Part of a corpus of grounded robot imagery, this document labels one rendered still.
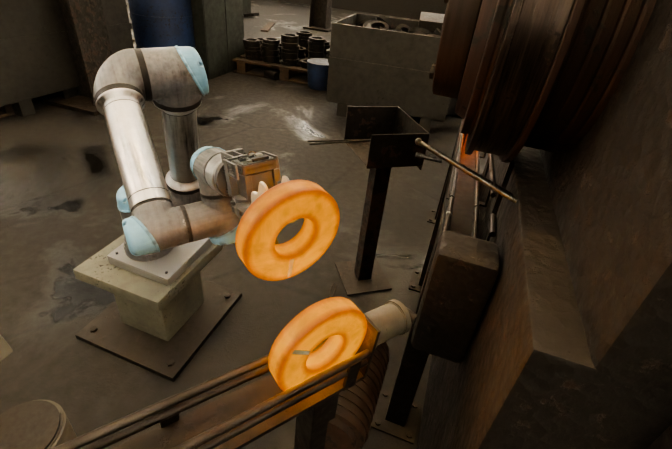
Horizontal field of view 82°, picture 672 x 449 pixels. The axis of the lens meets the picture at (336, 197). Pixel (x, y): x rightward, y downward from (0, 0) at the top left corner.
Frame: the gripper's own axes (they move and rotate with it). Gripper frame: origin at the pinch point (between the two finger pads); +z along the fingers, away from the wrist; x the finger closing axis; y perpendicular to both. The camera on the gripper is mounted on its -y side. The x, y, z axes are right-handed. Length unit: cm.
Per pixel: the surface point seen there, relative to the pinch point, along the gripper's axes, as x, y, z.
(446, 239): 25.0, -9.0, 6.8
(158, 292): -12, -41, -68
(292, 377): -5.5, -19.7, 6.2
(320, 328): -1.5, -12.5, 8.1
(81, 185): -22, -36, -202
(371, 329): 7.8, -18.0, 7.3
